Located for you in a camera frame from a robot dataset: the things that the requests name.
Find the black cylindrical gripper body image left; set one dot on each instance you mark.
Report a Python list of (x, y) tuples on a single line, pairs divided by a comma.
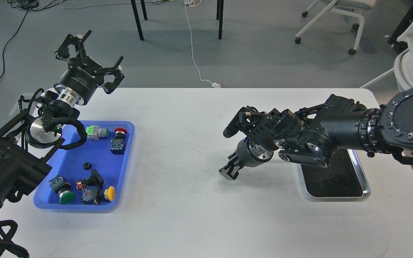
[(81, 79)]

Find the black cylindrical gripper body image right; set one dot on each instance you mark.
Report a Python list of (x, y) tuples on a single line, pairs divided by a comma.
[(251, 154)]

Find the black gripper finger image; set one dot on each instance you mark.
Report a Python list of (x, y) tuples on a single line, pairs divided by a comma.
[(114, 71), (62, 53)]

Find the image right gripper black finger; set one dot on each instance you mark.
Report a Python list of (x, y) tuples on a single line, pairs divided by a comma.
[(233, 158), (233, 171)]

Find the small black gear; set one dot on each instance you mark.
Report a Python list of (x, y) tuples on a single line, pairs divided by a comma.
[(87, 166)]

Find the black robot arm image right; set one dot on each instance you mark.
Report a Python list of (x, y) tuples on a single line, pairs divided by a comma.
[(311, 136)]

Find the silver metal tray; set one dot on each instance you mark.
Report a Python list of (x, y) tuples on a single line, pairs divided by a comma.
[(343, 180)]

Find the red emergency stop button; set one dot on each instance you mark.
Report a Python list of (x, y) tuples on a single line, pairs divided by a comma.
[(118, 145)]

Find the black table leg left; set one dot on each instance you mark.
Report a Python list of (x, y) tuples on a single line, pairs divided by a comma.
[(137, 18)]

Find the black table leg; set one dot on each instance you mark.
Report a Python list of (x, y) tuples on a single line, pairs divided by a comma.
[(137, 18), (219, 17)]

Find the yellow mushroom push button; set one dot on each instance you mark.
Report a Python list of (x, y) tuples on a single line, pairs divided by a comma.
[(94, 195)]

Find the green mushroom push button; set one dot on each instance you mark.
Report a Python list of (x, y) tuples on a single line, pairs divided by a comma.
[(61, 187)]

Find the black table leg right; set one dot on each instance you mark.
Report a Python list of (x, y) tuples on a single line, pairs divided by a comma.
[(219, 17)]

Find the white office chair base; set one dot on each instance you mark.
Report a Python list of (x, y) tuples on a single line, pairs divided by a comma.
[(352, 10)]

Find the green white push button switch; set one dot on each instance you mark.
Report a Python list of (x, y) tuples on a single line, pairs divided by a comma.
[(95, 132)]

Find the black selector switch red tip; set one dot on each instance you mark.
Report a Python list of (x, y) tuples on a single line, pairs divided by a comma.
[(95, 179)]

